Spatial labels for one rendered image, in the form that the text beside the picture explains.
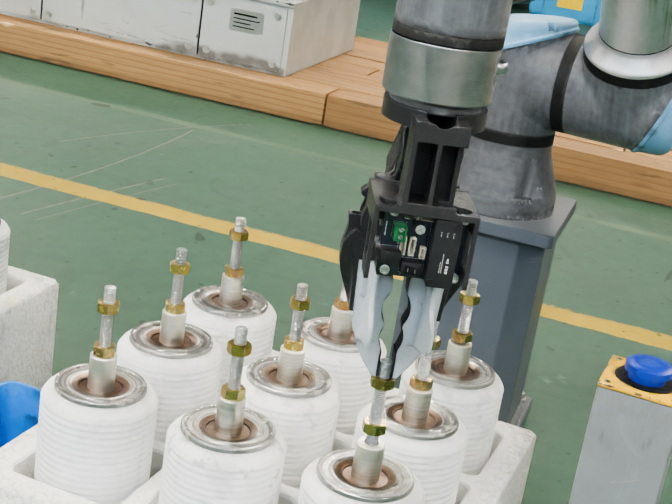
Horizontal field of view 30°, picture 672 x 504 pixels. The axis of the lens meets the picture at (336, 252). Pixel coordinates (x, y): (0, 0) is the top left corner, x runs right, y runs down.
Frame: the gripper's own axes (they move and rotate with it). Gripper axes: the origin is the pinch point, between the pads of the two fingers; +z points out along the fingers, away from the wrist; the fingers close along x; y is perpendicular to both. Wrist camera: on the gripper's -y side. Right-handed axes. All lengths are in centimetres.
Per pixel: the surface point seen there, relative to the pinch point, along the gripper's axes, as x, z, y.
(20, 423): -31, 27, -33
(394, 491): 2.0, 9.6, 3.0
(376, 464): 0.5, 8.2, 1.8
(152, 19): -37, 21, -235
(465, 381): 10.4, 9.7, -17.9
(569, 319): 45, 36, -102
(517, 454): 17.0, 17.1, -19.0
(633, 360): 22.2, 2.1, -9.6
